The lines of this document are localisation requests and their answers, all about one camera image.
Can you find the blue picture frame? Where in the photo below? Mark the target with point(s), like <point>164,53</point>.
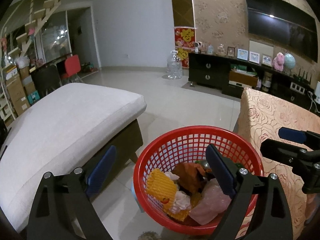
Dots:
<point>242,54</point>

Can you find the pale blue globe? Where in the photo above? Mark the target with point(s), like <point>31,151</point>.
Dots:
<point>290,62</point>

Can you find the white cushioned bench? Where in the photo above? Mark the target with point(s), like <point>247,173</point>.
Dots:
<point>62,130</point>

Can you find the white security camera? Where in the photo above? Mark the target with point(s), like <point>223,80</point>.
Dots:
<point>197,47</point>

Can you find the beige fuzzy thing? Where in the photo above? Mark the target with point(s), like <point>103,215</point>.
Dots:
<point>150,235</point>

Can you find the rose pattern tablecloth table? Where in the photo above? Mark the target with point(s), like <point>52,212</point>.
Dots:
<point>270,120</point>

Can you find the white picture frame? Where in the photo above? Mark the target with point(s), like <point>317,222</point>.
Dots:
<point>254,57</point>

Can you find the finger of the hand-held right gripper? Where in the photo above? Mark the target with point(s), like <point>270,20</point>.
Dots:
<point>291,133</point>
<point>280,151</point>

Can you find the large clear water bottle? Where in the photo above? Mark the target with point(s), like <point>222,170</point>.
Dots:
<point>174,66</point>

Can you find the yellow foam fruit net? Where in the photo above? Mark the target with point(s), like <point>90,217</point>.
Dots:
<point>178,213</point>

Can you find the red plastic mesh basket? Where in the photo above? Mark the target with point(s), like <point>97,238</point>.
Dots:
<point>190,140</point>

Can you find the yellow foam net red sticker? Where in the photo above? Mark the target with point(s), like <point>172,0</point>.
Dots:
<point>161,185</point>

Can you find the pink hanging toy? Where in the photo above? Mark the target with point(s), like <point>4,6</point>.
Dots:
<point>3,43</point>

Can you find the small white pink bottle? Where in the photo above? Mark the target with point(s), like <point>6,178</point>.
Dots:
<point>258,83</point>

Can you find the green flat box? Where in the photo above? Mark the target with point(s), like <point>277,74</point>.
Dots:
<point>243,70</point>

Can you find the light blue plastic stool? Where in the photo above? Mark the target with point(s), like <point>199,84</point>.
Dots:
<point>134,192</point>

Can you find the dark brown chair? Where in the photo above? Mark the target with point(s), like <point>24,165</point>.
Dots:
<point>46,78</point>

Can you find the small pink figurine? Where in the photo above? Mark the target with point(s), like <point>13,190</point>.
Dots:
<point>204,48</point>

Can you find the dark television cabinet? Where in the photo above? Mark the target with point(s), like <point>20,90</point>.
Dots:
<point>206,71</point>

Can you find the silver media player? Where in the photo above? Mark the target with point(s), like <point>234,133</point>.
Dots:
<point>237,84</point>

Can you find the black flat television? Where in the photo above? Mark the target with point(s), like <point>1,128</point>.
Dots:
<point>280,25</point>

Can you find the dark picture frame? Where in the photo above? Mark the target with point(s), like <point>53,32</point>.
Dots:
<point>231,52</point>

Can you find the stack of cardboard boxes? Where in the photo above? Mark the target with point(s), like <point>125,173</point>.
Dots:
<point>17,90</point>

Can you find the brown paper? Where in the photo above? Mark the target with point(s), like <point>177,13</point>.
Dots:
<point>190,177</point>

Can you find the small pastel house figurine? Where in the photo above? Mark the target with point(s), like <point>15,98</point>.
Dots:
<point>210,49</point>

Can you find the red gold festive poster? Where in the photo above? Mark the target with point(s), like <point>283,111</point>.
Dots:
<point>185,36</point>

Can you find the pink plush toy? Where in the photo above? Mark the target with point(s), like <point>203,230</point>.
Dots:
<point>278,62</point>

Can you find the white tissue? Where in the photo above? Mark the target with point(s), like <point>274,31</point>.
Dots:
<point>181,200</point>
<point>172,176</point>

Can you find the beige picture frame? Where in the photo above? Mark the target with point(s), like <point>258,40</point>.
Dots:
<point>267,60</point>

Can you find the white socket strip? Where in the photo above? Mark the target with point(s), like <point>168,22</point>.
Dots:
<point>297,88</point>

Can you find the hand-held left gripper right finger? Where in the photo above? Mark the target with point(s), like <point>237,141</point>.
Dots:
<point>220,170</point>

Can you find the glass sliding door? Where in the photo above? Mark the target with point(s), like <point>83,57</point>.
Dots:
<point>56,35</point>

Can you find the white plastic bag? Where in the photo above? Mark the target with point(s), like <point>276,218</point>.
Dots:
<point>22,62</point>

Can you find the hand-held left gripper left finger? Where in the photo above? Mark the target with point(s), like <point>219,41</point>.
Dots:
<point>101,172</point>

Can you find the red chair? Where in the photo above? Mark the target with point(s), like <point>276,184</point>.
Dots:
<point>71,65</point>

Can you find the white box device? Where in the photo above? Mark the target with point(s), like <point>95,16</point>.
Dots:
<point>318,92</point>

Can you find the glass dome ornament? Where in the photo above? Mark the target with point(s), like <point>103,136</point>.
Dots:
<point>221,50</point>

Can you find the black antenna router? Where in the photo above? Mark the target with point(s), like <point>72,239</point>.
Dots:
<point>302,80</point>

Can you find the white open staircase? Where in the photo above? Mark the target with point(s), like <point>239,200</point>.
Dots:
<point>37,17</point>

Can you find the white wall board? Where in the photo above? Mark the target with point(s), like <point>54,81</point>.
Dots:
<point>261,46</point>

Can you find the colourful floor toys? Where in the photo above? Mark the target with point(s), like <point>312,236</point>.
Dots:
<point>87,68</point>

